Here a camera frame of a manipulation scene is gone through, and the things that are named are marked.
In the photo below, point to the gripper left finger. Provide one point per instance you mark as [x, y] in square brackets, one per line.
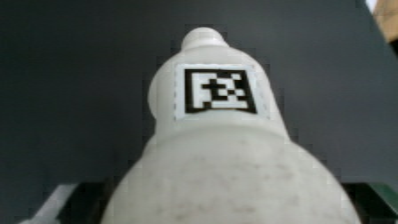
[74, 204]

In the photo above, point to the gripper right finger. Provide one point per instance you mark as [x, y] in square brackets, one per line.
[375, 202]

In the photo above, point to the white lamp bulb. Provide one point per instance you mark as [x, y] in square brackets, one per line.
[224, 172]

